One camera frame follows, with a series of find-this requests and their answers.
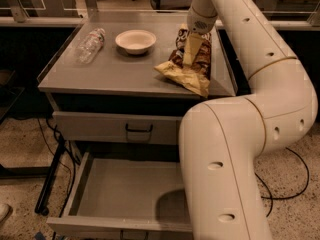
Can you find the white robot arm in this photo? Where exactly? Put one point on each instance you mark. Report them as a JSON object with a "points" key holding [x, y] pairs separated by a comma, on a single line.
{"points": [[220, 138]]}

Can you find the grey drawer cabinet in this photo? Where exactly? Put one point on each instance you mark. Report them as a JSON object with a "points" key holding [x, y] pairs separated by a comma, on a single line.
{"points": [[116, 82]]}

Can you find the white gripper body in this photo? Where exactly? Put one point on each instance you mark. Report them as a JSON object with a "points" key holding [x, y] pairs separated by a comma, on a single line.
{"points": [[201, 23]]}

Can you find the closed upper grey drawer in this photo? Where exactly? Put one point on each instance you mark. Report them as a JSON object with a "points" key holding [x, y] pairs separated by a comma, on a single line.
{"points": [[119, 128]]}

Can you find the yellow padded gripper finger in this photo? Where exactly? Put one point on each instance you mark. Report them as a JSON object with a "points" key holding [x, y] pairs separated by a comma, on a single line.
{"points": [[191, 49]]}

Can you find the open middle grey drawer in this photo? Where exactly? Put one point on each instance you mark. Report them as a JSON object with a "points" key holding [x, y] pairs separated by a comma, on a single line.
{"points": [[119, 199]]}

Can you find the brown sea salt chip bag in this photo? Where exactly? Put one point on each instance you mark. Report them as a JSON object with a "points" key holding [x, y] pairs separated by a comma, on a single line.
{"points": [[195, 78]]}

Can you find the white paper bowl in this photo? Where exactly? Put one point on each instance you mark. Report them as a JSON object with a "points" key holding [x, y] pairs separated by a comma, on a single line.
{"points": [[136, 42]]}

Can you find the white shoe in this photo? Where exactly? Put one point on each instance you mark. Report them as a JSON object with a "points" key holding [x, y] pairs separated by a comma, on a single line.
{"points": [[4, 211]]}

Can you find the clear plastic water bottle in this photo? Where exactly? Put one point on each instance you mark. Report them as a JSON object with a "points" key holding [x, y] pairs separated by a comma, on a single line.
{"points": [[88, 48]]}

